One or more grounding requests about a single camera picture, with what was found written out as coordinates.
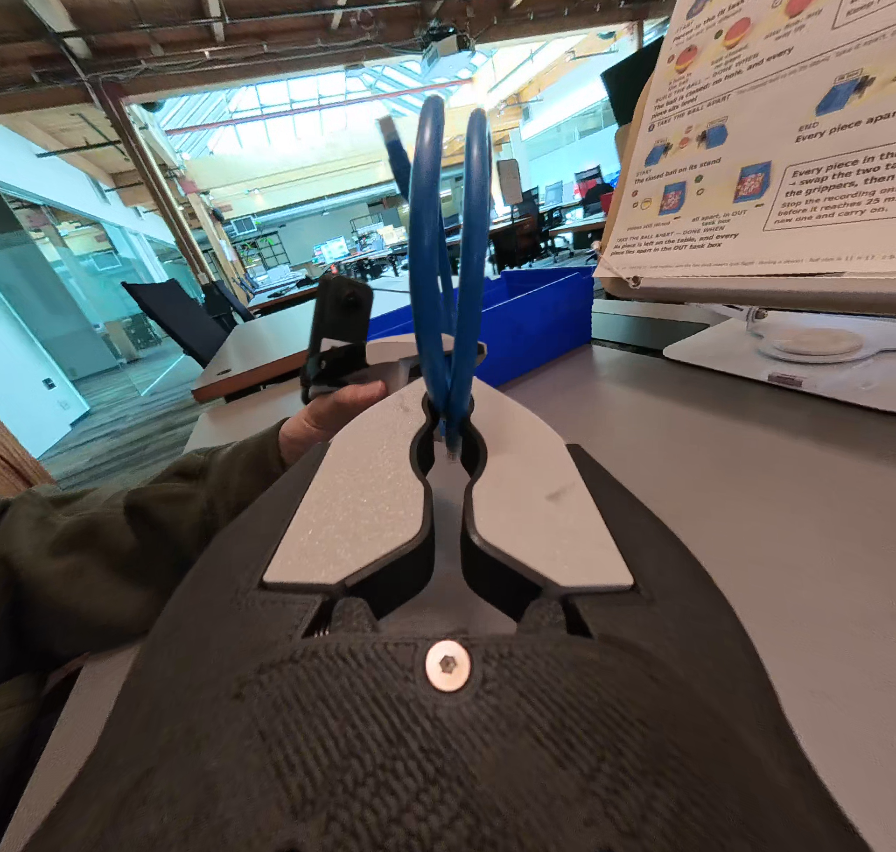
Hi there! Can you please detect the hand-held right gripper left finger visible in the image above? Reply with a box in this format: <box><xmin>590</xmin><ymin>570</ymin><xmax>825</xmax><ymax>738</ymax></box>
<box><xmin>261</xmin><ymin>378</ymin><xmax>438</xmax><ymax>620</ymax></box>

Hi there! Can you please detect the white stand base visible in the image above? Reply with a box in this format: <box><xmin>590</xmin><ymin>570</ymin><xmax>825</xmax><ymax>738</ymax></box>
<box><xmin>661</xmin><ymin>308</ymin><xmax>896</xmax><ymax>413</ymax></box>

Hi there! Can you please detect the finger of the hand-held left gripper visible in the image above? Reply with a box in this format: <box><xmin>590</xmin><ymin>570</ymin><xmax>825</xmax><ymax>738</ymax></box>
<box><xmin>448</xmin><ymin>339</ymin><xmax>490</xmax><ymax>379</ymax></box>
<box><xmin>365</xmin><ymin>336</ymin><xmax>422</xmax><ymax>392</ymax></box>

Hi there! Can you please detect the black monitor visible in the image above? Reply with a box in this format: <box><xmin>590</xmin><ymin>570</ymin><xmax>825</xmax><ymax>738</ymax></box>
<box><xmin>601</xmin><ymin>34</ymin><xmax>666</xmax><ymax>128</ymax></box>

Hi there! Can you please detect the printed instruction sheet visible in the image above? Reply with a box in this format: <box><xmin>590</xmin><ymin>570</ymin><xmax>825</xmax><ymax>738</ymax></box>
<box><xmin>594</xmin><ymin>0</ymin><xmax>896</xmax><ymax>280</ymax></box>

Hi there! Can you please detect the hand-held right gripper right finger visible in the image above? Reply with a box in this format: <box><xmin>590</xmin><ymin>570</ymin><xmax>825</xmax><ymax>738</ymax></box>
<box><xmin>461</xmin><ymin>379</ymin><xmax>637</xmax><ymax>623</ymax></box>

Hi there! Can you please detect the ceiling projector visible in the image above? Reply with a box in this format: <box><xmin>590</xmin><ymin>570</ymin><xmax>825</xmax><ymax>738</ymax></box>
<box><xmin>419</xmin><ymin>20</ymin><xmax>478</xmax><ymax>74</ymax></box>

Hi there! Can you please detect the blue plastic bin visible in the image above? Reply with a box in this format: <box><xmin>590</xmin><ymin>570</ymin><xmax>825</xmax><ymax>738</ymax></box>
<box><xmin>364</xmin><ymin>266</ymin><xmax>596</xmax><ymax>389</ymax></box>

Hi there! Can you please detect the blue network cable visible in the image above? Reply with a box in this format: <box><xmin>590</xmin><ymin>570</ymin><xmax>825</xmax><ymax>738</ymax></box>
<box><xmin>378</xmin><ymin>94</ymin><xmax>491</xmax><ymax>462</ymax></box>

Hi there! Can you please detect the white desk wood edge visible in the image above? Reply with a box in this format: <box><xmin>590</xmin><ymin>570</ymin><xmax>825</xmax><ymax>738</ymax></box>
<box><xmin>190</xmin><ymin>274</ymin><xmax>414</xmax><ymax>405</ymax></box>

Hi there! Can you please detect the person's left hand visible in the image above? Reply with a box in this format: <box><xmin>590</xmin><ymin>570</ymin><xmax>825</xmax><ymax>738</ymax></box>
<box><xmin>279</xmin><ymin>379</ymin><xmax>387</xmax><ymax>468</ymax></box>

